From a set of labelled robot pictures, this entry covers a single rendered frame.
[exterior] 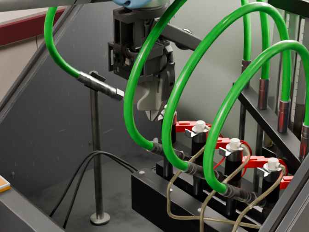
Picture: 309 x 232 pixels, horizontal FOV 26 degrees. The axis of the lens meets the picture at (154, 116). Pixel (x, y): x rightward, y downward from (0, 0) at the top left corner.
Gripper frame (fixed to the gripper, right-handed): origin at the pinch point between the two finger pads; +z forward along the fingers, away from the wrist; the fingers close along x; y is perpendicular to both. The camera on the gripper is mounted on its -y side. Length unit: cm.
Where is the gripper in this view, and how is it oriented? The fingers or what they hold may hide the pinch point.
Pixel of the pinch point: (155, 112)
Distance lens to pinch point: 116.7
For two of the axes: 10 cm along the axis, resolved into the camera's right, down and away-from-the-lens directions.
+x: 6.5, 3.5, -6.7
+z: 0.0, 8.9, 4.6
